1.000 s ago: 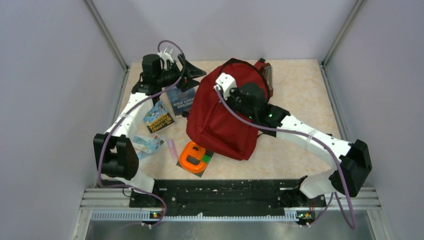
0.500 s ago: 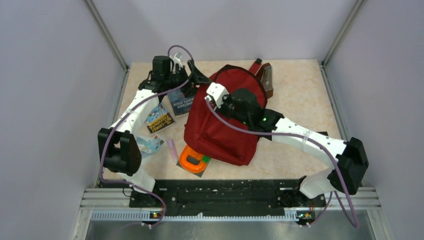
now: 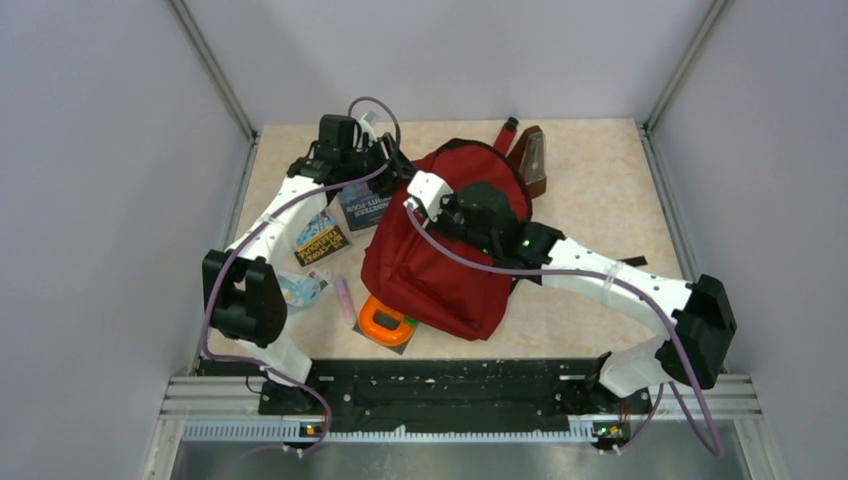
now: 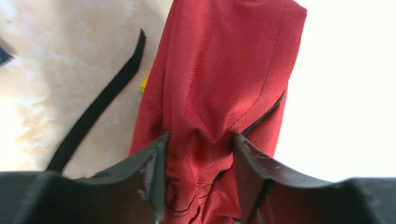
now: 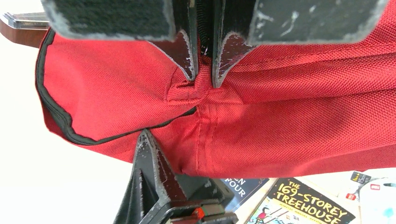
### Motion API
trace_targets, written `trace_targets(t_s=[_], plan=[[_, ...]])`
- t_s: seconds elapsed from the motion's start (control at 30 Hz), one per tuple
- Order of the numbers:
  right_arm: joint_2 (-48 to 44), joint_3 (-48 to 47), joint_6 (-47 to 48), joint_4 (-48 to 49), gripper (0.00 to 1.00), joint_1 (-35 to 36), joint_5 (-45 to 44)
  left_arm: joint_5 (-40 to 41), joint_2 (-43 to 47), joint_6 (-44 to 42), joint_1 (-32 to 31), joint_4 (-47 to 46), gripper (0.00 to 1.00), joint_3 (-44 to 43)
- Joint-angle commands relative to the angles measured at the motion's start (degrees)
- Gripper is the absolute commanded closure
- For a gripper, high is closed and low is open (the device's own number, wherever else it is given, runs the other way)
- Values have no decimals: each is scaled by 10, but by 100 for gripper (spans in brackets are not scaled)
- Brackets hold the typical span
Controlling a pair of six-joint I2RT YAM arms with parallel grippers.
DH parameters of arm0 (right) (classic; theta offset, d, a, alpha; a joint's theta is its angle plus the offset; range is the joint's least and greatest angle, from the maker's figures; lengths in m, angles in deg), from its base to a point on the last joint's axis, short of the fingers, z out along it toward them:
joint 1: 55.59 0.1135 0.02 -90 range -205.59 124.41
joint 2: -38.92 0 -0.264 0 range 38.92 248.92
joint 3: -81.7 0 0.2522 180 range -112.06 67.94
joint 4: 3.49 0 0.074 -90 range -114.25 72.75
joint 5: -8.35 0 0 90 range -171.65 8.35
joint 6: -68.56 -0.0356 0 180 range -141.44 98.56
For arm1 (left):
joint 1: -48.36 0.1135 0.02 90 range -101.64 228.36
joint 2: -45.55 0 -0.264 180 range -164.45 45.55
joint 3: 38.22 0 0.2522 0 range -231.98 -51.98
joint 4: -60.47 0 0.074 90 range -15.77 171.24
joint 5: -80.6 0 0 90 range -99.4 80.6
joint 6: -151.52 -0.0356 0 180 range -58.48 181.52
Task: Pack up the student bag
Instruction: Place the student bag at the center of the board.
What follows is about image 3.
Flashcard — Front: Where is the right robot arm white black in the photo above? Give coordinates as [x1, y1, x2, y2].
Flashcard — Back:
[405, 174, 737, 412]

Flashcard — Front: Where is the pink eraser stick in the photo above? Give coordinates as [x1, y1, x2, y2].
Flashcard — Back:
[334, 277, 357, 326]

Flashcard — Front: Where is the light blue blister pack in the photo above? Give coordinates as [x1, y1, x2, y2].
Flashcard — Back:
[277, 269, 330, 310]

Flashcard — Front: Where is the dark blue paperback book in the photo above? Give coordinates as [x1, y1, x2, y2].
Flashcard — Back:
[337, 183, 390, 234]

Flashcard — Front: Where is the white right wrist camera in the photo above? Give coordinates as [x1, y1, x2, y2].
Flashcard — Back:
[404, 171, 454, 221]

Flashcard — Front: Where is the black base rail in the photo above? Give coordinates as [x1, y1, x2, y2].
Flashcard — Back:
[198, 357, 654, 439]

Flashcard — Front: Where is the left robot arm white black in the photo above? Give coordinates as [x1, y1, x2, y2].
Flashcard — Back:
[201, 114, 409, 414]

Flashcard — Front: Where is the aluminium frame post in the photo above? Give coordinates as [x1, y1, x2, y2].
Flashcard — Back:
[642, 0, 734, 137]
[165, 0, 258, 144]

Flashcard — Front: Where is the brown wooden metronome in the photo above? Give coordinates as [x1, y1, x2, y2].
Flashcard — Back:
[507, 125, 547, 200]

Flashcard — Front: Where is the colourful illustrated children's book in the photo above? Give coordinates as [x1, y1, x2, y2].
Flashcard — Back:
[293, 209, 351, 268]

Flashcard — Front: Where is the aluminium frame post left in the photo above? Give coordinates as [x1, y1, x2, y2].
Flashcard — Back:
[165, 0, 258, 144]

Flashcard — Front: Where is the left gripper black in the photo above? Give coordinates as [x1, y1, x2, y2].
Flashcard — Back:
[342, 133, 420, 199]

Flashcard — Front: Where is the orange plastic letter toy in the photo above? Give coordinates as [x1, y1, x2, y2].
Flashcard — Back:
[355, 295, 418, 348]

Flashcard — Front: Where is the aluminium frame post right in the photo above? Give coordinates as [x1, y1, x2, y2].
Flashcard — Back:
[642, 0, 734, 137]

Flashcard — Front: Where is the red backpack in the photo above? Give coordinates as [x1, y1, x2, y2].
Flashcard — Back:
[361, 121, 552, 341]

